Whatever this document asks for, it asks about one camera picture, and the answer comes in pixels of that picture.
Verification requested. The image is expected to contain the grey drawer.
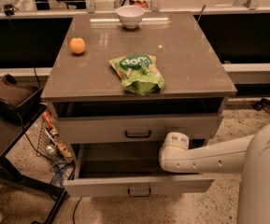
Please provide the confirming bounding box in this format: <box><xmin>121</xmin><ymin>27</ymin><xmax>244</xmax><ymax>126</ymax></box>
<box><xmin>64</xmin><ymin>142</ymin><xmax>213</xmax><ymax>198</ymax></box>
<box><xmin>55</xmin><ymin>114</ymin><xmax>222</xmax><ymax>144</ymax></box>

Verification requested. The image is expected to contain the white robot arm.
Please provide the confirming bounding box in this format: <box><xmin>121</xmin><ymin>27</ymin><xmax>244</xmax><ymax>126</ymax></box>
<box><xmin>159</xmin><ymin>124</ymin><xmax>270</xmax><ymax>224</ymax></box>

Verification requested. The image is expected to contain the grey drawer cabinet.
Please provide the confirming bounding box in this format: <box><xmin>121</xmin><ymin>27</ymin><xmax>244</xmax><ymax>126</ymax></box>
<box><xmin>40</xmin><ymin>10</ymin><xmax>238</xmax><ymax>201</ymax></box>

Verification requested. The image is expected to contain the green chip bag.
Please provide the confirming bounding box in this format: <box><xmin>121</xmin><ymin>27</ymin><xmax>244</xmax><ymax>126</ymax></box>
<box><xmin>109</xmin><ymin>54</ymin><xmax>165</xmax><ymax>95</ymax></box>

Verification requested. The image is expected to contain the orange fruit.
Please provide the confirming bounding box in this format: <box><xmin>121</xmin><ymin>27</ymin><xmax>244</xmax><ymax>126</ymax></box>
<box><xmin>69</xmin><ymin>37</ymin><xmax>86</xmax><ymax>54</ymax></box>

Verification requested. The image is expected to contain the white bowl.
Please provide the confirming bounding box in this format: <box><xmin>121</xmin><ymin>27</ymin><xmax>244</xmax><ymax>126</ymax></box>
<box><xmin>116</xmin><ymin>6</ymin><xmax>145</xmax><ymax>29</ymax></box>

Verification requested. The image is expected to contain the brown padded case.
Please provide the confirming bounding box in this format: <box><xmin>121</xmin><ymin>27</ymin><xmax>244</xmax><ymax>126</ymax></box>
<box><xmin>0</xmin><ymin>74</ymin><xmax>42</xmax><ymax>122</ymax></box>

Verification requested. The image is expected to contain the black side table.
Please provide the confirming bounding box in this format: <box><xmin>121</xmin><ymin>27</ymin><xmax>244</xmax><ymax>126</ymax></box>
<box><xmin>0</xmin><ymin>104</ymin><xmax>67</xmax><ymax>224</ymax></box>

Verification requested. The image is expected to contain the black power adapter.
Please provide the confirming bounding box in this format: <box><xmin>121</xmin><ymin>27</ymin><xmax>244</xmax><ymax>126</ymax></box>
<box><xmin>4</xmin><ymin>4</ymin><xmax>15</xmax><ymax>16</ymax></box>

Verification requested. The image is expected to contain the wire basket with snacks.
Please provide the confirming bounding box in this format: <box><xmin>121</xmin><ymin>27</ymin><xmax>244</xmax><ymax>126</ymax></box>
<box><xmin>37</xmin><ymin>110</ymin><xmax>73</xmax><ymax>163</ymax></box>

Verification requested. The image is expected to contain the black floor cable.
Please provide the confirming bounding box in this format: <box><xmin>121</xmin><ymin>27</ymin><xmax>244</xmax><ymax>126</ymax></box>
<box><xmin>72</xmin><ymin>197</ymin><xmax>83</xmax><ymax>224</ymax></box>

